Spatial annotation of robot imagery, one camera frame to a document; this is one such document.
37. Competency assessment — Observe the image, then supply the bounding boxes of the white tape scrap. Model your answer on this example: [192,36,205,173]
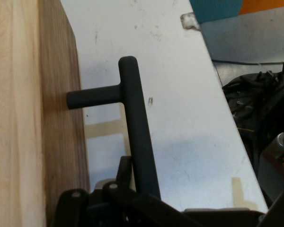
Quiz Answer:
[179,12,201,31]

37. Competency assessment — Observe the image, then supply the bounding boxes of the teal foam mat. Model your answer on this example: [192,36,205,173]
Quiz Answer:
[188,0,242,25]

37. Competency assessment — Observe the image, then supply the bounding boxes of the thin dark floor cable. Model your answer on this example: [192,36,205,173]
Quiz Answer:
[212,59,284,65]

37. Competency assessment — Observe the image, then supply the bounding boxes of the wooden drawer with black handle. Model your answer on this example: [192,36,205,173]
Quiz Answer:
[0,0,162,227]

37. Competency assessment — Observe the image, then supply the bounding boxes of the black bag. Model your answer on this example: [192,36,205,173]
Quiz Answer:
[222,70,284,171]

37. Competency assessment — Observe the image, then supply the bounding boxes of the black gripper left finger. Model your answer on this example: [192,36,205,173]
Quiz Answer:
[49,156,143,227]

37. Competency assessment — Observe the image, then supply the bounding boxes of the orange floor mat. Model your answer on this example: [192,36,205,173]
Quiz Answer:
[238,0,284,16]

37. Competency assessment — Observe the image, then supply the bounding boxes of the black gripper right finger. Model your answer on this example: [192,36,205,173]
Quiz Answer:
[133,195,264,227]

